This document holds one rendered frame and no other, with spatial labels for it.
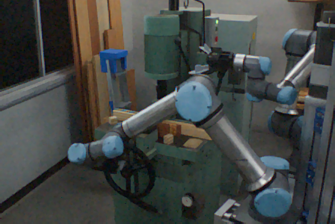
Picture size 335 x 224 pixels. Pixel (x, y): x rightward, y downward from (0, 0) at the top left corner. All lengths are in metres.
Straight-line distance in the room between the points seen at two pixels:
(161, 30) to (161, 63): 0.16
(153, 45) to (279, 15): 2.47
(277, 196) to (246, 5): 3.10
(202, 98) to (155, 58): 0.72
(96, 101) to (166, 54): 1.66
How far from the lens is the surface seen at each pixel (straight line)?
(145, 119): 1.38
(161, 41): 1.80
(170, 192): 1.94
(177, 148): 1.81
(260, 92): 1.58
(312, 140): 1.54
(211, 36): 2.06
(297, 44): 1.84
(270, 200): 1.26
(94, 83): 3.32
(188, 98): 1.14
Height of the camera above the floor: 1.67
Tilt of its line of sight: 18 degrees down
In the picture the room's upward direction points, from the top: 1 degrees clockwise
